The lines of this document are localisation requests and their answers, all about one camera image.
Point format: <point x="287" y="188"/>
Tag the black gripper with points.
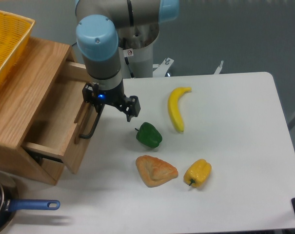
<point x="114" y="97"/>

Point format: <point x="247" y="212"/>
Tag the black drawer handle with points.
<point x="94" y="119"/>

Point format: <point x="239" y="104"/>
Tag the wooden top drawer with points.
<point x="61" y="118"/>

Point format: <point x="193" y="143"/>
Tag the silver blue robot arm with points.
<point x="99" y="43"/>

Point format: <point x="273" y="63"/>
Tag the wooden drawer cabinet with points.
<point x="21" y="97"/>

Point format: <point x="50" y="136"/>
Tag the green bell pepper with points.
<point x="148" y="135"/>

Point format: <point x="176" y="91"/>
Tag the yellow banana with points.
<point x="173" y="109"/>

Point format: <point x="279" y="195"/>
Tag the triangular pastry bread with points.
<point x="154" y="171"/>

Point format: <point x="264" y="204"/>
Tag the yellow bell pepper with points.
<point x="197" y="173"/>

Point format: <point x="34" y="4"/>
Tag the yellow plastic basket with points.
<point x="15" y="31"/>

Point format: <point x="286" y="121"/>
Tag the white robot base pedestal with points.
<point x="137" y="47"/>

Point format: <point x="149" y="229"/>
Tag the black pan blue handle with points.
<point x="10" y="202"/>

